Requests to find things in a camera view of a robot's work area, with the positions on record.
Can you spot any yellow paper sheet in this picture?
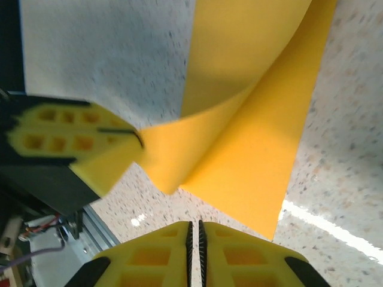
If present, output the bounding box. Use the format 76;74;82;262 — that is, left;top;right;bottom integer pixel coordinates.
131;0;339;242

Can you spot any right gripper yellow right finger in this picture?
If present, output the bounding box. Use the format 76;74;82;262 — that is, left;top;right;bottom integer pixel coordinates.
198;220;330;287

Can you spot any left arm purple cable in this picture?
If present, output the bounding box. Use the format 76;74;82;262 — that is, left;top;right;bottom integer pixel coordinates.
0;240;65;273

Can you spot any blue printed side panel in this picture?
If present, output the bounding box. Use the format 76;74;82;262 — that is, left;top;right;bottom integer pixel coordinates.
0;0;25;93

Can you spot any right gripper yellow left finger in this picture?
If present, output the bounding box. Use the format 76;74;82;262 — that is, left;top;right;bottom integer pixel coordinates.
67;220;194;287

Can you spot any long aluminium base rail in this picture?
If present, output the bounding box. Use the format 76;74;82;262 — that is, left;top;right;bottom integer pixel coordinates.
80;204;123;255

